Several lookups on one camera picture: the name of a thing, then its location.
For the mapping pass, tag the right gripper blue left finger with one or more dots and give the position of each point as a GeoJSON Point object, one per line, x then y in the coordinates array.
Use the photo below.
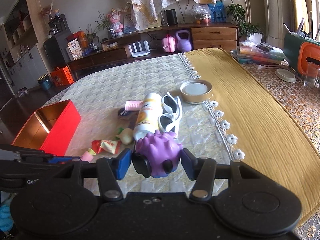
{"type": "Point", "coordinates": [120, 164]}

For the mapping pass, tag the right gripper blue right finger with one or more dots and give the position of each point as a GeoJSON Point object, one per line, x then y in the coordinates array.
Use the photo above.
{"type": "Point", "coordinates": [190, 164]}

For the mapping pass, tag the red yellow snack packet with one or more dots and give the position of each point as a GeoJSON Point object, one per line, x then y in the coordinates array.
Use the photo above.
{"type": "Point", "coordinates": [108, 146]}

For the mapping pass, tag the beige egg-shaped toy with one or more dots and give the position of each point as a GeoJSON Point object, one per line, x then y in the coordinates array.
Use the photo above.
{"type": "Point", "coordinates": [126, 136]}

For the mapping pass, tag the purple spiky toy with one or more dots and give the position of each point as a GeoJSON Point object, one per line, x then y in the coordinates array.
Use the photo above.
{"type": "Point", "coordinates": [157, 155]}

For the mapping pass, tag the pink green small toy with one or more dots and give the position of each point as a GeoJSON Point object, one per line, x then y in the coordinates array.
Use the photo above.
{"type": "Point", "coordinates": [88, 155]}

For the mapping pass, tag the white sunglasses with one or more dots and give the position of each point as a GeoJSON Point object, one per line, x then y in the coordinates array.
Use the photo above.
{"type": "Point", "coordinates": [169, 120]}

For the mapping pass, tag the white yellow supplement bottle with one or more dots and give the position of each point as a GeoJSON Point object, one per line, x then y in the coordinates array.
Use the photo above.
{"type": "Point", "coordinates": [147, 120]}

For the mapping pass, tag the red metal tin box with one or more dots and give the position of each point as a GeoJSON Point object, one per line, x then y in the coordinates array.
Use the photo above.
{"type": "Point", "coordinates": [50, 128]}

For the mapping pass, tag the pink ridged soap dish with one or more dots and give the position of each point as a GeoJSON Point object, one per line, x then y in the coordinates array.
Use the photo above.
{"type": "Point", "coordinates": [131, 105]}

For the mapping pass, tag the blue round bin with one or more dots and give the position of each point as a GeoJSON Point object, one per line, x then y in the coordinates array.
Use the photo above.
{"type": "Point", "coordinates": [45, 82]}

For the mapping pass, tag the orange gift box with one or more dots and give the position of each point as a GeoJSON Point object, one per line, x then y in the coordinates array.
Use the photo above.
{"type": "Point", "coordinates": [62, 77]}

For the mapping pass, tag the white wifi router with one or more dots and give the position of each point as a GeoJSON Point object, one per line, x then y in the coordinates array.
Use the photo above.
{"type": "Point", "coordinates": [139, 48]}

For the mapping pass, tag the wooden tv cabinet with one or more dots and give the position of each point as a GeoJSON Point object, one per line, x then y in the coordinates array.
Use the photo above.
{"type": "Point", "coordinates": [212, 35]}

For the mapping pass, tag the purple kettlebell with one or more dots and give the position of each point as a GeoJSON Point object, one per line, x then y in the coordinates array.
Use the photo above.
{"type": "Point", "coordinates": [183, 44]}

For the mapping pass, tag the black mini fridge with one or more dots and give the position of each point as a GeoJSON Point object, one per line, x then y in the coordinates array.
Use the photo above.
{"type": "Point", "coordinates": [56, 49]}

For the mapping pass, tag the white round coaster lid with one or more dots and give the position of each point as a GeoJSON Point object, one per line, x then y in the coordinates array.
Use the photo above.
{"type": "Point", "coordinates": [285, 75]}

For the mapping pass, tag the stack of books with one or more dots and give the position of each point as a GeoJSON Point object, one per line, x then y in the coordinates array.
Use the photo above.
{"type": "Point", "coordinates": [255, 55]}

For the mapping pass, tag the pink plush doll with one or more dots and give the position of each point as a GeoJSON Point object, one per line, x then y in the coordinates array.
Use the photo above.
{"type": "Point", "coordinates": [114, 18]}

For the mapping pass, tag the clear drinking glass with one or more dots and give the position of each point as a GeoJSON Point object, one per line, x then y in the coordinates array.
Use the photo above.
{"type": "Point", "coordinates": [312, 75]}

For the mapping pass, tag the black cylindrical speaker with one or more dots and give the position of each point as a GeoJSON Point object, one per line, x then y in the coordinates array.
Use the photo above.
{"type": "Point", "coordinates": [171, 17]}

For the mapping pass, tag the green orange tissue box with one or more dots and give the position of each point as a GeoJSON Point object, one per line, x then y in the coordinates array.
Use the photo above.
{"type": "Point", "coordinates": [299, 51]}

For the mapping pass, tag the green potted plant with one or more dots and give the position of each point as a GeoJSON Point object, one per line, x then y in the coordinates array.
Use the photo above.
{"type": "Point", "coordinates": [240, 13]}

